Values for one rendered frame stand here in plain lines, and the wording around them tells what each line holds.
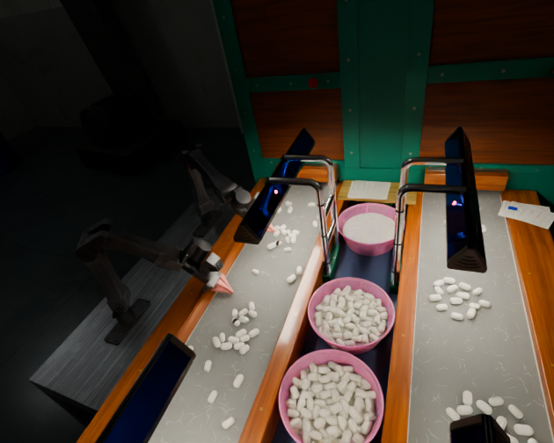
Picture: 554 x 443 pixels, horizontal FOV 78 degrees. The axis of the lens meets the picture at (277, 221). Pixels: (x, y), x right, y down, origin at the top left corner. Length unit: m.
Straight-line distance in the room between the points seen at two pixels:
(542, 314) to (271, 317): 0.79
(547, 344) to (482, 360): 0.17
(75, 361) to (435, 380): 1.17
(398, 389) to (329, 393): 0.18
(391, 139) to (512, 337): 0.86
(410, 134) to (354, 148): 0.24
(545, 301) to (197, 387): 1.04
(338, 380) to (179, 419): 0.44
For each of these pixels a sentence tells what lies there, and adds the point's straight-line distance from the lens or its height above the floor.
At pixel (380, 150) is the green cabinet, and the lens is 1.61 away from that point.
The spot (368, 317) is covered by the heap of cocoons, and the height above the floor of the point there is 0.72.
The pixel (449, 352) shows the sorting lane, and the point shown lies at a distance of 1.12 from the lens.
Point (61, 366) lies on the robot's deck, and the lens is 1.51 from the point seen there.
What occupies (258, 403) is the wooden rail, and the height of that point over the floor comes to 0.76.
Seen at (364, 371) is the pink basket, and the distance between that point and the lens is 1.05.
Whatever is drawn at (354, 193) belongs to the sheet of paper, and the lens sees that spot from 1.59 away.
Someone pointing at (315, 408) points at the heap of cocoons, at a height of 0.74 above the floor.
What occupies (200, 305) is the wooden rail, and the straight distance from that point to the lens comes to 1.27.
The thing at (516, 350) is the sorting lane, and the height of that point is 0.74.
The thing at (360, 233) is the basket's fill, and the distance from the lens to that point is 1.44.
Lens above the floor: 1.68
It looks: 37 degrees down
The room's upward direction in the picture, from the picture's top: 12 degrees counter-clockwise
